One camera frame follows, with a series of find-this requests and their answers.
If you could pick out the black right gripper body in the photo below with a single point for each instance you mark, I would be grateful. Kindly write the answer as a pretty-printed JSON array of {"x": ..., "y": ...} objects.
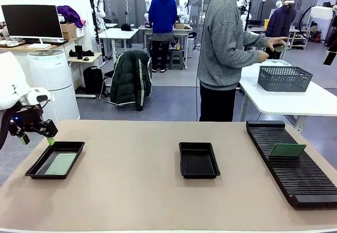
[{"x": 332, "y": 35}]

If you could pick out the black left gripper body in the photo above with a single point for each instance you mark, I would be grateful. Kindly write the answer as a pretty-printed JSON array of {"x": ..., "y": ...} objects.
[{"x": 27, "y": 118}]

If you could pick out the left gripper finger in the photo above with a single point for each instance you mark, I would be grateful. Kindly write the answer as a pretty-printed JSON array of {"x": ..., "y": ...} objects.
[
  {"x": 25, "y": 139},
  {"x": 50, "y": 129}
]

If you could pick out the black ESD tray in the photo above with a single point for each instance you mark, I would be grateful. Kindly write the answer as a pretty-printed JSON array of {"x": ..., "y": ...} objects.
[
  {"x": 34, "y": 171},
  {"x": 198, "y": 162}
]

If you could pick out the green glass plate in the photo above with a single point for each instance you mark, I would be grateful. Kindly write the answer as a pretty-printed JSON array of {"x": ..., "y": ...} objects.
[
  {"x": 60, "y": 164},
  {"x": 287, "y": 151}
]

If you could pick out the green circuit board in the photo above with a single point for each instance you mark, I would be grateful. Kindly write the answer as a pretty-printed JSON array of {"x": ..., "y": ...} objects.
[{"x": 281, "y": 49}]

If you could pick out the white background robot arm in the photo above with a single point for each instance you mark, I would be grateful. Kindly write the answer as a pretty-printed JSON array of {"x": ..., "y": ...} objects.
[
  {"x": 183, "y": 9},
  {"x": 147, "y": 1},
  {"x": 243, "y": 4},
  {"x": 99, "y": 12}
]

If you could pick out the person's right forearm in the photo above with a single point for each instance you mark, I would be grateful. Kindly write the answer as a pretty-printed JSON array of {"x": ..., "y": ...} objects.
[{"x": 246, "y": 58}]

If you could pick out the person's left forearm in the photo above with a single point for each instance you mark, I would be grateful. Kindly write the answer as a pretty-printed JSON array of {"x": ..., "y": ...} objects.
[{"x": 256, "y": 40}]

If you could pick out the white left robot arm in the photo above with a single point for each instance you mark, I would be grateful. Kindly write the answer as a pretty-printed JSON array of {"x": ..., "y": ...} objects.
[{"x": 10, "y": 80}]

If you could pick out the person's left hand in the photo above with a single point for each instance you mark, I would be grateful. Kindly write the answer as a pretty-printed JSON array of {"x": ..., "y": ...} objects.
[{"x": 276, "y": 41}]

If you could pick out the person's right hand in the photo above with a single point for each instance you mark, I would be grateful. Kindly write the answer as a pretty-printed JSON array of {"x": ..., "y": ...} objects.
[{"x": 263, "y": 55}]

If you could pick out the metal storage shelf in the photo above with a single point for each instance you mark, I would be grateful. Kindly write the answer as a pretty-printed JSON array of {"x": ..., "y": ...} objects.
[{"x": 300, "y": 39}]

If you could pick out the grey plastic basket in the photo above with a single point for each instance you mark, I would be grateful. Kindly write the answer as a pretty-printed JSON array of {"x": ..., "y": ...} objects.
[{"x": 284, "y": 79}]

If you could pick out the person in dark purple jacket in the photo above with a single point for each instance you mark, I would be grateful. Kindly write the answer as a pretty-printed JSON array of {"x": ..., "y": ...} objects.
[{"x": 280, "y": 22}]

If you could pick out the white side table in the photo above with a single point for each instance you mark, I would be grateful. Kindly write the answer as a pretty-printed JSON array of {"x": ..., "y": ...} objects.
[{"x": 289, "y": 101}]

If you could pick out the black backpack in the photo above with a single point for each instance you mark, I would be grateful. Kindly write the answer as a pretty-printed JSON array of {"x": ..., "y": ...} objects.
[{"x": 93, "y": 80}]

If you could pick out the yellow bin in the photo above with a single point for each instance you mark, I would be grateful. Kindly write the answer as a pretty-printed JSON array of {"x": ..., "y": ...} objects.
[{"x": 266, "y": 24}]

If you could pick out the wooden counter top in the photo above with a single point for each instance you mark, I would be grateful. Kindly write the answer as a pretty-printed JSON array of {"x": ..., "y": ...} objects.
[{"x": 21, "y": 47}]

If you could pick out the black office chair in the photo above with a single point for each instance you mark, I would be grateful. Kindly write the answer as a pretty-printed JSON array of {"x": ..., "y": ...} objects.
[{"x": 104, "y": 80}]

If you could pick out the small wooden desk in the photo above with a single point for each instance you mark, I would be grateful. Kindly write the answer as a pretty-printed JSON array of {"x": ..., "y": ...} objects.
[{"x": 89, "y": 57}]

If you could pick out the black tumbler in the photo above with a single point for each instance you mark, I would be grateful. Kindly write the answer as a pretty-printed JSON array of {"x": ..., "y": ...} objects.
[{"x": 78, "y": 52}]

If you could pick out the dark green puffer jacket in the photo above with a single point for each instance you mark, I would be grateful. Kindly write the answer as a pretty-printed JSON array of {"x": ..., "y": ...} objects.
[{"x": 129, "y": 80}]

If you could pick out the brown cardboard box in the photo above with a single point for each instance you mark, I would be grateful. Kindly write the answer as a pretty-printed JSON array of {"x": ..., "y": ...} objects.
[{"x": 68, "y": 30}]

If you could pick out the black computer monitor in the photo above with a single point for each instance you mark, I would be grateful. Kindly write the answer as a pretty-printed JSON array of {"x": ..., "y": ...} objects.
[{"x": 31, "y": 21}]

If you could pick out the person in grey sweater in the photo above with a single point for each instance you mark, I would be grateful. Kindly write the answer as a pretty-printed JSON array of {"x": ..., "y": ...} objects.
[{"x": 221, "y": 46}]

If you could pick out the purple cloth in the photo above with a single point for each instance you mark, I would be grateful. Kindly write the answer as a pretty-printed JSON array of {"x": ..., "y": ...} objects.
[{"x": 69, "y": 14}]

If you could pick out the white background desk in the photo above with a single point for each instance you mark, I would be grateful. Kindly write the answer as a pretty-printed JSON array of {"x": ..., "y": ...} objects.
[{"x": 118, "y": 33}]

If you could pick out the black slotted board rack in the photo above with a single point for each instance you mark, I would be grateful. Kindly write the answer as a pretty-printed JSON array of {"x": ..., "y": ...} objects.
[{"x": 297, "y": 175}]

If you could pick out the black cap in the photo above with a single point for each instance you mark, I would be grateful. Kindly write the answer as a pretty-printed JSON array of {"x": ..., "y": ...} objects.
[{"x": 126, "y": 28}]

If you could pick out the grey plastic stool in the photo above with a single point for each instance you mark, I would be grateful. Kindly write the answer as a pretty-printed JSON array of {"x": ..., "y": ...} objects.
[{"x": 177, "y": 59}]

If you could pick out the background workbench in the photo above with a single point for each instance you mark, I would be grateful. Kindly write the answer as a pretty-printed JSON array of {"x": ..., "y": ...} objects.
[{"x": 185, "y": 31}]

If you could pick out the person in blue hoodie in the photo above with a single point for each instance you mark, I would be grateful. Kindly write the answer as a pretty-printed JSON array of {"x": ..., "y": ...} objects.
[{"x": 162, "y": 14}]

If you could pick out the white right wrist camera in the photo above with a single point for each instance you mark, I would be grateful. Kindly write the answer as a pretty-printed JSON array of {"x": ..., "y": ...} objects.
[{"x": 321, "y": 12}]

